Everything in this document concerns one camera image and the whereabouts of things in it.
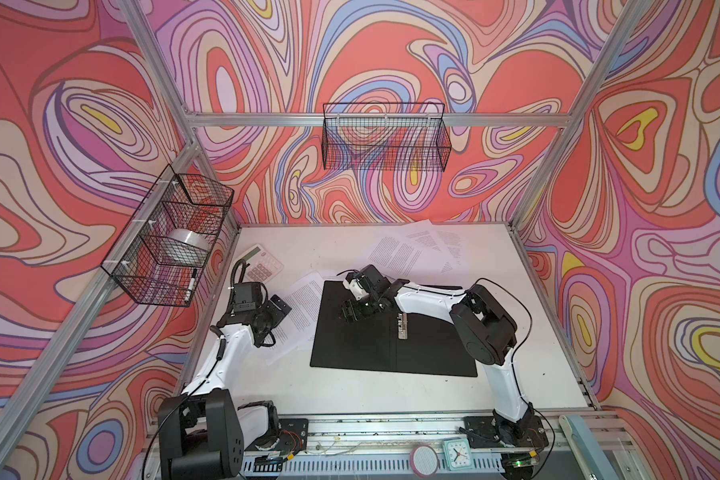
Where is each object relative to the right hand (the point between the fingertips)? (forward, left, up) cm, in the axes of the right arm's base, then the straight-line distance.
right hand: (350, 321), depth 93 cm
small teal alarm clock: (-36, -26, +1) cm, 44 cm away
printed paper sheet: (+9, +16, 0) cm, 19 cm away
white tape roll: (+7, +39, +31) cm, 51 cm away
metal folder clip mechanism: (-2, -16, 0) cm, 16 cm away
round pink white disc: (-37, -17, +4) cm, 41 cm away
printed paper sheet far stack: (+29, -27, -1) cm, 40 cm away
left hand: (0, +20, +7) cm, 21 cm away
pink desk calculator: (+21, +31, +2) cm, 38 cm away
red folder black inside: (-7, -12, -1) cm, 13 cm away
